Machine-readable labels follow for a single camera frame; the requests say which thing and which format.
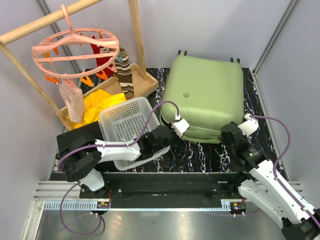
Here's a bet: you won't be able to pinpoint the green hard-shell suitcase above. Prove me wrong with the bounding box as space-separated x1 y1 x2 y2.
160 52 244 144

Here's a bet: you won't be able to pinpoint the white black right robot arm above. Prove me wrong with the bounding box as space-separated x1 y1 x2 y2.
219 118 320 240

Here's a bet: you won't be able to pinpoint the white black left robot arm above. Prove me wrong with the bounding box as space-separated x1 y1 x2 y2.
58 119 190 198

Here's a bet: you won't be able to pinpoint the white plastic mesh basket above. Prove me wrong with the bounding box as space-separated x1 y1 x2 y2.
99 97 170 171

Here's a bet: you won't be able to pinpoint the wooden clothes rack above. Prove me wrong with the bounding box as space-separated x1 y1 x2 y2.
0 0 159 131

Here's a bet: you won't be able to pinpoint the brown striped sock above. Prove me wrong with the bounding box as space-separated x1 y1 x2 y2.
114 48 135 100

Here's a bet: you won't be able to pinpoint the black box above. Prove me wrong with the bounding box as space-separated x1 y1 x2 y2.
56 120 106 173

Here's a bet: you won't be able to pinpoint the yellow shorts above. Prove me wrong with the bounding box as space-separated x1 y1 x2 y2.
71 89 126 129

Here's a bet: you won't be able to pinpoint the teal clothespin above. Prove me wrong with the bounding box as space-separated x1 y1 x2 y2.
116 54 123 63

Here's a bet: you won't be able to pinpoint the orange clothespin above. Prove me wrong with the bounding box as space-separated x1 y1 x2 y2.
79 76 94 87

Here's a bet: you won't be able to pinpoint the pale pink garment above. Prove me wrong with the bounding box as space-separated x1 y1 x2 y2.
59 82 85 123

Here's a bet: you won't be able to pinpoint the red garment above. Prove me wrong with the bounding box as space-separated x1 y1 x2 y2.
90 44 114 78

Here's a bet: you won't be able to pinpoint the pink round clip hanger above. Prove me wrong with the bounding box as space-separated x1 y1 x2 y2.
32 4 120 85

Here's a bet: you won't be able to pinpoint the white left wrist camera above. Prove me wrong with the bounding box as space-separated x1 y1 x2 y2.
171 114 190 138

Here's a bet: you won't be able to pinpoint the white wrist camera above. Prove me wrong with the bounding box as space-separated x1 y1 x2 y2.
237 113 259 137
171 114 190 138

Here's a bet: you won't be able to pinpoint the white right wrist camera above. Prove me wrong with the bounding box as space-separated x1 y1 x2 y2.
237 113 259 137

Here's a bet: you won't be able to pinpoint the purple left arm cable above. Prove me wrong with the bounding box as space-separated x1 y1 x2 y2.
56 100 181 237

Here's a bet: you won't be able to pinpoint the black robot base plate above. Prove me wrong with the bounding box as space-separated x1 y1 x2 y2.
48 171 281 211

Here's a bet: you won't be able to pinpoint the aluminium frame rail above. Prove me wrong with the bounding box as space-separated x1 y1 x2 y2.
22 179 316 240

